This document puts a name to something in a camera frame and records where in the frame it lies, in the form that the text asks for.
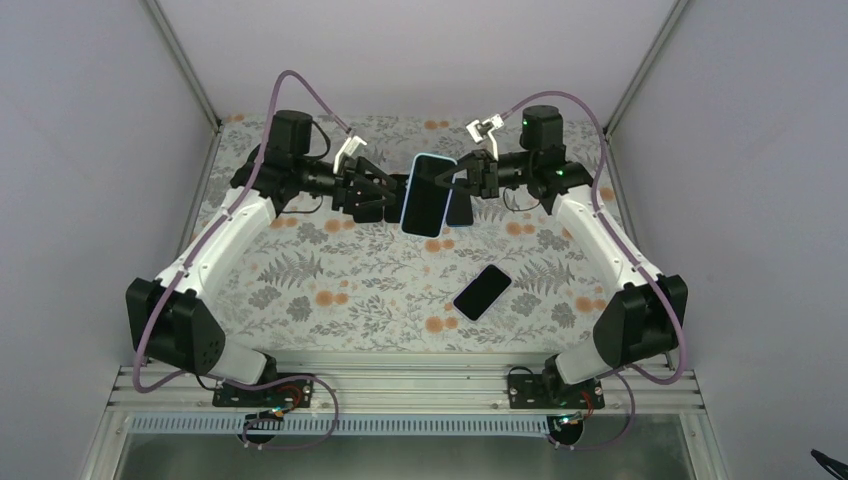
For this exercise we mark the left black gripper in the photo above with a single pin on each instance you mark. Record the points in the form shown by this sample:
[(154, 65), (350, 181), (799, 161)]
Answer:
[(346, 196)]

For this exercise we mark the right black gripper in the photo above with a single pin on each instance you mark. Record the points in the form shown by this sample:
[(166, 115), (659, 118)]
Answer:
[(482, 175)]

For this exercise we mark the black smartphone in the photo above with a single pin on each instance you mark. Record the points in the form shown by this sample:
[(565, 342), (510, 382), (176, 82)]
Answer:
[(459, 212)]

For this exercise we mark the black phone case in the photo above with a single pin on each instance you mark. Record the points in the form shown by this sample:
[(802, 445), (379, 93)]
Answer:
[(368, 215), (393, 211)]

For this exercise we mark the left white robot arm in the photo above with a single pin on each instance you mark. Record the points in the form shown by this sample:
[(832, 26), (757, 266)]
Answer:
[(171, 318)]

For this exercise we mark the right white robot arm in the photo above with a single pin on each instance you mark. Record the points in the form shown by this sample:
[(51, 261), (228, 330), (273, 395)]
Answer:
[(644, 316)]

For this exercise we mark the smartphone in clear case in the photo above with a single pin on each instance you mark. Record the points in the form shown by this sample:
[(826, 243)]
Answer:
[(482, 292)]

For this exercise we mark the floral patterned table mat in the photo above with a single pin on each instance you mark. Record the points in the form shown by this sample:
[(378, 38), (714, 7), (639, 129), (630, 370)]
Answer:
[(315, 280)]

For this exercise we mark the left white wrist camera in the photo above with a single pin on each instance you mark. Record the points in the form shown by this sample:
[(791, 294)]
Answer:
[(348, 148)]

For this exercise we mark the left aluminium frame post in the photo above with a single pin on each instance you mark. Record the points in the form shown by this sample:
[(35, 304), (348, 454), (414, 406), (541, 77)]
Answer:
[(184, 65)]

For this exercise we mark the aluminium frame post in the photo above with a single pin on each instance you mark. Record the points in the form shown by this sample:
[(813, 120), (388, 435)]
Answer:
[(660, 40), (184, 65)]

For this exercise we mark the aluminium mounting rail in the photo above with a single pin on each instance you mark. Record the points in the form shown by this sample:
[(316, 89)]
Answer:
[(415, 383)]

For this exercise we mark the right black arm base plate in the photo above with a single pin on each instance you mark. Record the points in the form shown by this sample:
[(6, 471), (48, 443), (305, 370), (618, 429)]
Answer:
[(527, 389)]

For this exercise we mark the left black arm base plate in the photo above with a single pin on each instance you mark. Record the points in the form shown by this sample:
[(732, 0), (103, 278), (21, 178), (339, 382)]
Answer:
[(292, 394)]

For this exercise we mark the slotted grey cable duct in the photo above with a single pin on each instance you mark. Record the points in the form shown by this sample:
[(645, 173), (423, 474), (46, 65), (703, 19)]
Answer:
[(347, 424)]

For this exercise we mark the right aluminium frame post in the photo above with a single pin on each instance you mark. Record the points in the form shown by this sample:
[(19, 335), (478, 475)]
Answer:
[(660, 40)]

